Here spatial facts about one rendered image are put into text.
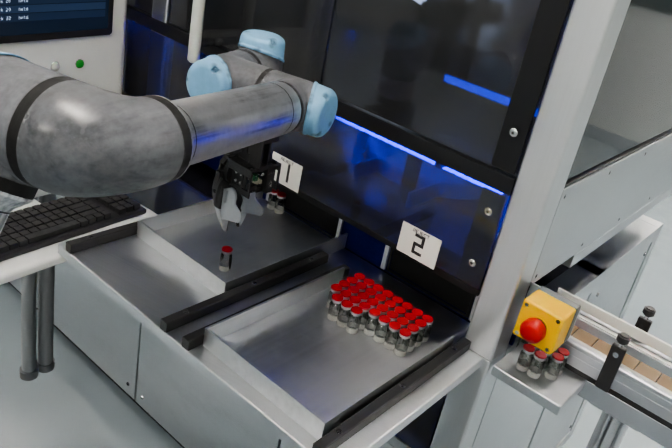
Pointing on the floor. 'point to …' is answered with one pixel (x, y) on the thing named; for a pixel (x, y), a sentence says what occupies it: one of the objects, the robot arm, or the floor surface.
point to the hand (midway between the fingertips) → (229, 220)
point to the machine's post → (543, 175)
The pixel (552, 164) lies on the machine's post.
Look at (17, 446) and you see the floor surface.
